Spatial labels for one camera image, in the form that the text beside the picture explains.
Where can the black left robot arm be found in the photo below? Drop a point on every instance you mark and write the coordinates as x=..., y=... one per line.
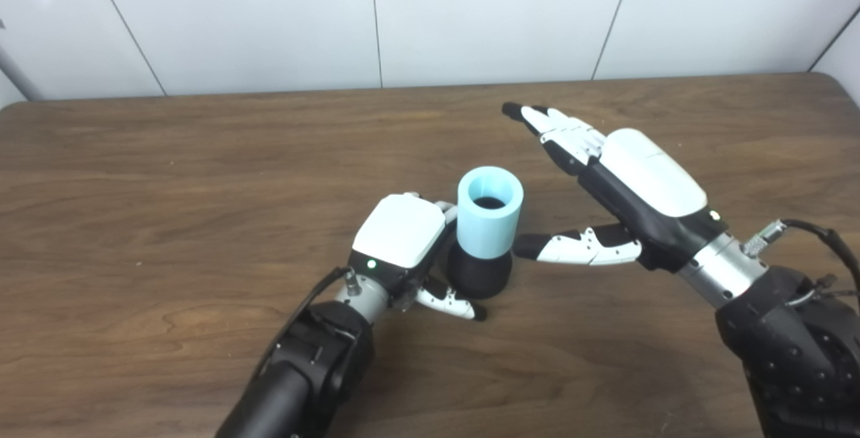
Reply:
x=302, y=377

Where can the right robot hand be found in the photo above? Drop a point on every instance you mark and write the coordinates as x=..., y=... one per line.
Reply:
x=648, y=176

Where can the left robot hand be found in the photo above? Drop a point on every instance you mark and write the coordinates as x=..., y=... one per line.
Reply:
x=400, y=233

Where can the black nozzle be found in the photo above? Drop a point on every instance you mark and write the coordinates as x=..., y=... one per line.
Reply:
x=480, y=277

